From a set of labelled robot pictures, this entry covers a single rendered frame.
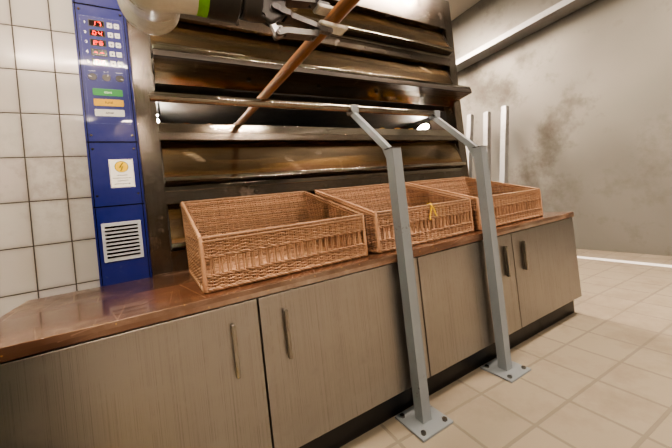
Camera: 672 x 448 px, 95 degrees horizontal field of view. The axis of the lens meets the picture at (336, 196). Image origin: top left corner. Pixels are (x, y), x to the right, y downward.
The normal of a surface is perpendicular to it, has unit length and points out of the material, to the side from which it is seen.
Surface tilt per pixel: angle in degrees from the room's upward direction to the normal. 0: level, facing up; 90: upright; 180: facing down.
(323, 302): 90
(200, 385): 90
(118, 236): 90
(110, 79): 90
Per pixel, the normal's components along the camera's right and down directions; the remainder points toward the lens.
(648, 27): -0.88, 0.09
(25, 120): 0.49, -0.07
